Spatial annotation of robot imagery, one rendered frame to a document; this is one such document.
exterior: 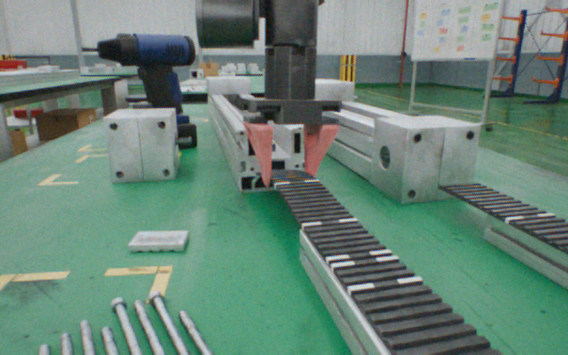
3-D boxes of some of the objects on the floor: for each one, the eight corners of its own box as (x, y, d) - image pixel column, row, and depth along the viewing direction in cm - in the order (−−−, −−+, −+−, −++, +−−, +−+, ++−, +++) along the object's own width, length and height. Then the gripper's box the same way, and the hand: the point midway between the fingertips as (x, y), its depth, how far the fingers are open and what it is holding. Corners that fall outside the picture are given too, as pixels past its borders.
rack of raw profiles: (481, 97, 1069) (493, 9, 1003) (512, 97, 1079) (526, 9, 1013) (582, 113, 756) (609, -14, 690) (623, 112, 766) (654, -12, 700)
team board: (396, 119, 664) (406, -8, 605) (418, 117, 685) (430, -6, 627) (472, 133, 535) (495, -25, 477) (497, 131, 557) (521, -22, 498)
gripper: (251, 41, 38) (252, 194, 42) (346, 46, 41) (339, 189, 45) (238, 47, 45) (240, 179, 49) (323, 51, 48) (317, 176, 51)
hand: (288, 177), depth 47 cm, fingers closed on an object, 5 cm apart
